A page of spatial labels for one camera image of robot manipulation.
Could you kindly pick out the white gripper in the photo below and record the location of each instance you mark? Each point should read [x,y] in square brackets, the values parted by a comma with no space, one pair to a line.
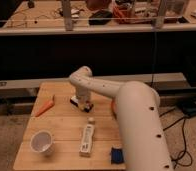
[84,96]

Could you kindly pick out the white glue bottle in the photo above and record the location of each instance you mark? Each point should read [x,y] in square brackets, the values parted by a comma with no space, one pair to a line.
[87,138]

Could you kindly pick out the metal frame post left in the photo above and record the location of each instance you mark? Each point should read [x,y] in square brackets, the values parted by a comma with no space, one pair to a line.
[66,8]

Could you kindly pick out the orange plate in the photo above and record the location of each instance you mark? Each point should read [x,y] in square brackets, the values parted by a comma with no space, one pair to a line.
[113,108]

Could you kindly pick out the black bag on bench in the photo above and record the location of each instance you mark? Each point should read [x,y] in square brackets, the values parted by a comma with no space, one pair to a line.
[100,17]

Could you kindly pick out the metal frame post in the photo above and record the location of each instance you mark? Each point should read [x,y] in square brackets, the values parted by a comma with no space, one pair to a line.
[162,8]
[66,8]

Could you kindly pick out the black and white eraser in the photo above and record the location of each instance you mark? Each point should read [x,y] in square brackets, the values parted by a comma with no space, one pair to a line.
[86,107]

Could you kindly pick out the blue sponge cloth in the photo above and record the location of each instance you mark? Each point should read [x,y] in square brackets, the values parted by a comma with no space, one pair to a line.
[116,156]

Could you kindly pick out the orange toy carrot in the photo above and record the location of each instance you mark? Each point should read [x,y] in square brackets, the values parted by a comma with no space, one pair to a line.
[46,106]

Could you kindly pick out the red box on bench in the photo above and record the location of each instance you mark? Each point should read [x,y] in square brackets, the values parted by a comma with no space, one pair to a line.
[122,15]

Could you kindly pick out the metal frame post right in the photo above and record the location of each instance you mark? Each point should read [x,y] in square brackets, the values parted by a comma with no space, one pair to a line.
[162,8]

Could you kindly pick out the long wooden workbench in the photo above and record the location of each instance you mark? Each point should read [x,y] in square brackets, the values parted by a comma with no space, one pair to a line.
[48,17]

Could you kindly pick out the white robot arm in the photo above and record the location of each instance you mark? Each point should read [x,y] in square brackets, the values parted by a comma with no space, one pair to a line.
[137,110]

